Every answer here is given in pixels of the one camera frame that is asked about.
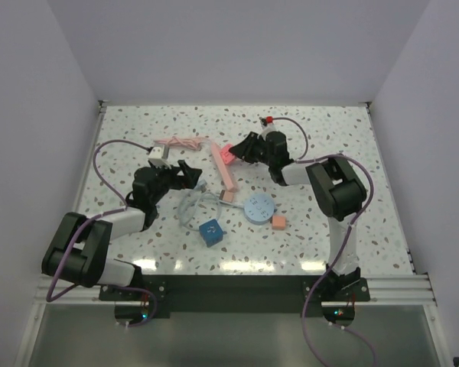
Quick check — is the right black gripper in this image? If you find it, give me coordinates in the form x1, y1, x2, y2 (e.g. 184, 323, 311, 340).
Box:
228, 132, 274, 167

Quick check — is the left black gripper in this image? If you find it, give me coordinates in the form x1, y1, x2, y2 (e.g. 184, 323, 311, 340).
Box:
150, 160, 200, 205

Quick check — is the pink power strip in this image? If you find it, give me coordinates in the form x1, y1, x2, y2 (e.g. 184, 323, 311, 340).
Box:
155, 135, 239, 193

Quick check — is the pink brown plug adapter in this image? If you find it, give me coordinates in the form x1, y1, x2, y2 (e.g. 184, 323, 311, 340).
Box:
219, 190, 235, 203

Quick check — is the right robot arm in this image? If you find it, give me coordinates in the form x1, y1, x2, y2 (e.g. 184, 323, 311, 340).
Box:
229, 132, 369, 300

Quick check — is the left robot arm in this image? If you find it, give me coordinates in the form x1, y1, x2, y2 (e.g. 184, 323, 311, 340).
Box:
41, 160, 203, 300

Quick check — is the blue cube socket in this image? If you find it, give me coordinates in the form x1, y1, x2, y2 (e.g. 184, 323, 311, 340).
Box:
199, 219, 224, 248

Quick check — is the blue round socket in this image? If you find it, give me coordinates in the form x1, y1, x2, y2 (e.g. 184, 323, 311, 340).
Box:
243, 193, 276, 225

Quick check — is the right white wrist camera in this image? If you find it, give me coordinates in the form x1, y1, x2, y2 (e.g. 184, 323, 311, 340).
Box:
260, 116, 276, 137

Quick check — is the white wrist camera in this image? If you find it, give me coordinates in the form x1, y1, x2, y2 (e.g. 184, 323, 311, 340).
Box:
260, 116, 276, 137
148, 145, 170, 167

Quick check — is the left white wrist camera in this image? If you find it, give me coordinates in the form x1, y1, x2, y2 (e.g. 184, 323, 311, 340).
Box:
148, 145, 170, 167

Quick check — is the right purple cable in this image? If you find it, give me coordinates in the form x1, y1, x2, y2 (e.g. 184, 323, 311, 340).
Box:
269, 116, 379, 367

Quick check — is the purple cable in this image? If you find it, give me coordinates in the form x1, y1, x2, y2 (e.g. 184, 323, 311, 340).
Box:
269, 116, 379, 367
45, 139, 161, 330

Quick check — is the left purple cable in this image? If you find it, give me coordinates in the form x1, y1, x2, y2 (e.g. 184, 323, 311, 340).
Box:
45, 139, 161, 330

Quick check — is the aluminium front rail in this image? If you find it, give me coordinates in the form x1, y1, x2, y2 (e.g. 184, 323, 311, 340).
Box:
33, 271, 439, 307

